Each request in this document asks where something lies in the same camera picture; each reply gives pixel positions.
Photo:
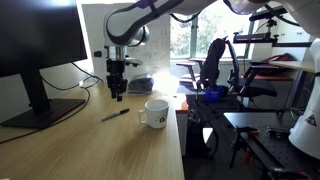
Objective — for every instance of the black optical breadboard table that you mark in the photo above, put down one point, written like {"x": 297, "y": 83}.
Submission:
{"x": 280, "y": 159}

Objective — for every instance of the blue round object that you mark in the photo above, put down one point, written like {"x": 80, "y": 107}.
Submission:
{"x": 213, "y": 95}

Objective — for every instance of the black clamp with orange handle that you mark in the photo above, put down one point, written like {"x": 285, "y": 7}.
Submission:
{"x": 239, "y": 142}

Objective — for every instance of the black monitor stand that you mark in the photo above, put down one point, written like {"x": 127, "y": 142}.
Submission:
{"x": 44, "y": 111}

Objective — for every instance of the white whiteboard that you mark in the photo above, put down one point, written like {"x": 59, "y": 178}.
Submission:
{"x": 155, "y": 54}

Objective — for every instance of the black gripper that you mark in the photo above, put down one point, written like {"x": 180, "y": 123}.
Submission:
{"x": 115, "y": 79}

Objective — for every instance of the black camera mount rig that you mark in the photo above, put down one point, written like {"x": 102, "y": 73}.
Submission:
{"x": 266, "y": 37}

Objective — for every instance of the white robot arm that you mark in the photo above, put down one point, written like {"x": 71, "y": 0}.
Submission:
{"x": 123, "y": 27}

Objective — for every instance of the black computer monitor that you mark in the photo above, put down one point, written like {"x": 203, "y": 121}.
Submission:
{"x": 36, "y": 34}

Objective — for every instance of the black and silver pen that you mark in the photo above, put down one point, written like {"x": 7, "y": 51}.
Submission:
{"x": 115, "y": 114}

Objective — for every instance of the black jacket on chair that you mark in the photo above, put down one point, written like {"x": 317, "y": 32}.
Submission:
{"x": 210, "y": 71}

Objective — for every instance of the white ceramic mug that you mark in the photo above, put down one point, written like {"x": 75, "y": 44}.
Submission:
{"x": 154, "y": 113}

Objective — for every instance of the black office chair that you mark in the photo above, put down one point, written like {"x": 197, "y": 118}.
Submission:
{"x": 248, "y": 86}

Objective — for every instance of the dark red bag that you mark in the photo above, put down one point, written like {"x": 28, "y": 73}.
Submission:
{"x": 276, "y": 58}

